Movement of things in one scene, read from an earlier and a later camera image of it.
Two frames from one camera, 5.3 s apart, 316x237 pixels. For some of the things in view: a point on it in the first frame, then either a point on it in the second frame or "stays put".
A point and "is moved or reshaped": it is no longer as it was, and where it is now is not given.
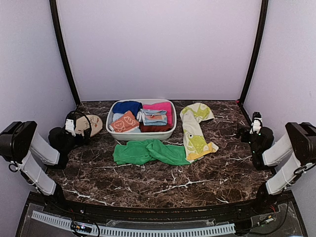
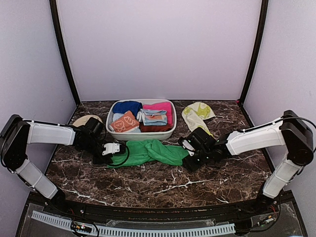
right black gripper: (246, 130) to (190, 165)
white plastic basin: (141, 119) stays put
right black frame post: (262, 27) stays put
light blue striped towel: (150, 117) stays put
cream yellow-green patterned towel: (195, 145) is moved or reshaped
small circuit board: (81, 227) stays put
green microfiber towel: (150, 151) stays put
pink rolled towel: (165, 106) stays put
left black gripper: (86, 137) to (104, 160)
